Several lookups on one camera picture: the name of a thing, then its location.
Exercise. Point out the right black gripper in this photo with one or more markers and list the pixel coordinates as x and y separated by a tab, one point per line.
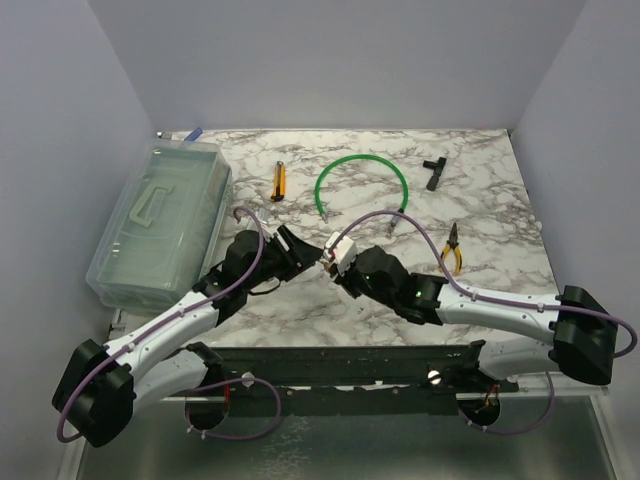
344	279

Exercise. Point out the green cable lock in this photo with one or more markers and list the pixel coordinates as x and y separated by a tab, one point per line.
356	157

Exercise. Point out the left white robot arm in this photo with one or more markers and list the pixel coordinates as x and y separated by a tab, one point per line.
103	384

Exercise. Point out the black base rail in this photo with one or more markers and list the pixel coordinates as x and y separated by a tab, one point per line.
326	381

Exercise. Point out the clear plastic storage box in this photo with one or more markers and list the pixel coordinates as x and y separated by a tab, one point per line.
164	228

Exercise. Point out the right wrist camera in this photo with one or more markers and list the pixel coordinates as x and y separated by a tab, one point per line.
340	253

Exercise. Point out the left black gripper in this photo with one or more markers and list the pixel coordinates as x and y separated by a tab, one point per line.
302	253

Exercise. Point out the yellow handled pliers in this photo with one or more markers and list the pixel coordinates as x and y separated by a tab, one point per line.
452	246

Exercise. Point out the blue pen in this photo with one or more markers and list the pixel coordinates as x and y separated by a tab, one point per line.
194	135

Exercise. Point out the yellow utility knife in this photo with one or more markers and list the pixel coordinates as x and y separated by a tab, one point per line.
279	184

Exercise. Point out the black T-shaped tool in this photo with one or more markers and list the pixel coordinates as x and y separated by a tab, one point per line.
437	168

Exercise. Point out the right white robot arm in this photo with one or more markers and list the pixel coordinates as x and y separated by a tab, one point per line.
566	334

